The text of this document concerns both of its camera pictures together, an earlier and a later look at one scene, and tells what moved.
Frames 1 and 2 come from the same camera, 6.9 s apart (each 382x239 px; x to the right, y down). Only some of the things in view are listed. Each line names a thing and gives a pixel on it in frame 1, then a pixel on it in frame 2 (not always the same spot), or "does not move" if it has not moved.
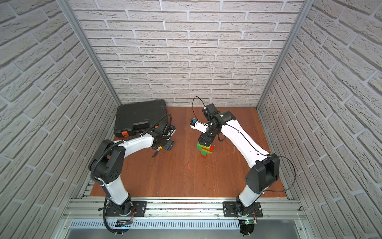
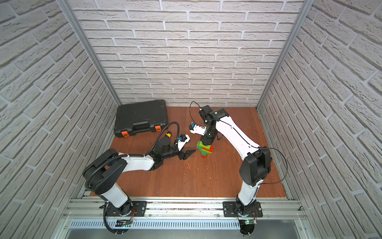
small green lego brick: (199, 146) does not move
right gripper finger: (206, 139) does not move
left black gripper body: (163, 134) → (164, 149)
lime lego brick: (207, 151) does not move
